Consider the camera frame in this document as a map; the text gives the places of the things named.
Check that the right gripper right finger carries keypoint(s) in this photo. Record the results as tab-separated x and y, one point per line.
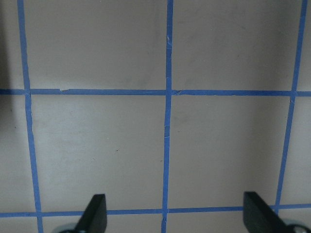
258	217

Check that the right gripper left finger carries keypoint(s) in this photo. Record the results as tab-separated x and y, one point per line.
94	218

